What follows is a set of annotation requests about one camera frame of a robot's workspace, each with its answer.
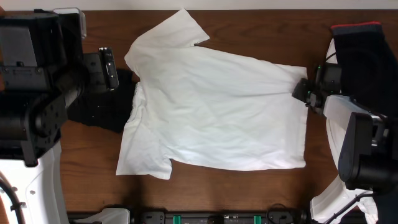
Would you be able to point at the white garment under pile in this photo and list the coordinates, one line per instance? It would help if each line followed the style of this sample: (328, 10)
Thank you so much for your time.
(339, 191)

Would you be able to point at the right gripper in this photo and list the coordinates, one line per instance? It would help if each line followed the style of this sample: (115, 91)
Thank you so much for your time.
(300, 92)

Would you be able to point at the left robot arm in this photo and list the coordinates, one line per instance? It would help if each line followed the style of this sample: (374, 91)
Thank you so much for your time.
(31, 125)

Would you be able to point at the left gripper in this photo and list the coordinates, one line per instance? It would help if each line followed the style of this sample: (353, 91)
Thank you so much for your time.
(101, 101)

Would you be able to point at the folded black shirt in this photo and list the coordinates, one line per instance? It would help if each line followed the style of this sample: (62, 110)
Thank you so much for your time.
(109, 110)

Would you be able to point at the white robot-print t-shirt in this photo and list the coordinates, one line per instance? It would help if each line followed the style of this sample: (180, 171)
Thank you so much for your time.
(208, 108)

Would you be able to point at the black garment with red trim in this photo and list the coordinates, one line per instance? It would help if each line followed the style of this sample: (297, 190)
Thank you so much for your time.
(368, 66)

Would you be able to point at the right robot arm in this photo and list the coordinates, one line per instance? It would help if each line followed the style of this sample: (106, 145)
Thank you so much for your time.
(364, 148)

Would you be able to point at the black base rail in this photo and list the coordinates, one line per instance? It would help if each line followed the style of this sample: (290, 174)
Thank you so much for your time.
(277, 213)

